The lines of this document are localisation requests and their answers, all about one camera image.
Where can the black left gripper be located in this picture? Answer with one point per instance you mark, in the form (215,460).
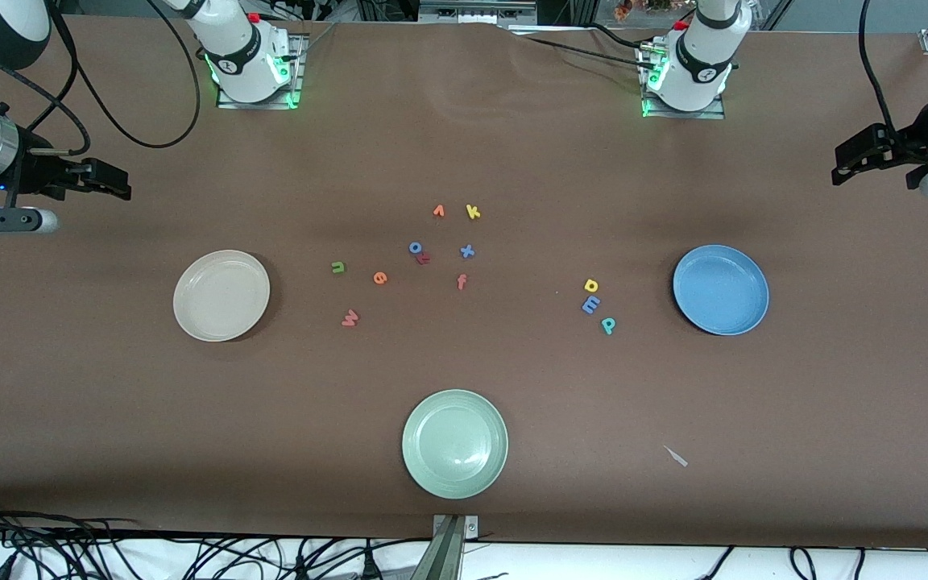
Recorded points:
(909,146)

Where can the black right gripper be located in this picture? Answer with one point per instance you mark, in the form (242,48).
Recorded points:
(35,171)

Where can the pink foam letter w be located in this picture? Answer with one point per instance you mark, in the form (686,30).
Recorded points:
(350,319)

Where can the teal foam letter P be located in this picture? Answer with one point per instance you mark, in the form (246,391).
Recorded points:
(607,325)

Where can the blue foam letter E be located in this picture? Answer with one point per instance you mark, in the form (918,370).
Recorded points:
(590,304)

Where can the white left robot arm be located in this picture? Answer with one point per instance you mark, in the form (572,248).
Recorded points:
(702,64)

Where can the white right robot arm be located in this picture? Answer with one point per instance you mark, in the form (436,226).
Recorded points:
(242,64)

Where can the beige round plate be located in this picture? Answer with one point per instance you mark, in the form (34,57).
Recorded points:
(221,296)

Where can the blue round plate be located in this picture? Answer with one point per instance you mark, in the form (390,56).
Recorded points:
(720,290)

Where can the orange brown background object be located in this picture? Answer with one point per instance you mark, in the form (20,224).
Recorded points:
(623,10)

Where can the brown paper table cover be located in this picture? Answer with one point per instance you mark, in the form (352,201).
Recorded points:
(512,145)

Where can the small white paper scrap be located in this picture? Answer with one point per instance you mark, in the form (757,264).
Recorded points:
(677,457)

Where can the pale green round plate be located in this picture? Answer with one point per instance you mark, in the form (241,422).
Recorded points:
(454,444)

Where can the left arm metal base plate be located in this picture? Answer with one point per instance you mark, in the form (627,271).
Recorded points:
(685,114)

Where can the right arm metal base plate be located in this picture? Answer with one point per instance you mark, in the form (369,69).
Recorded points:
(301,44)

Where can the aluminium frame bar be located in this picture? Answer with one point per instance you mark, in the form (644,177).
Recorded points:
(476,10)

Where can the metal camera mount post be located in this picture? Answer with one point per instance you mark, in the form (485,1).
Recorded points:
(449,552)

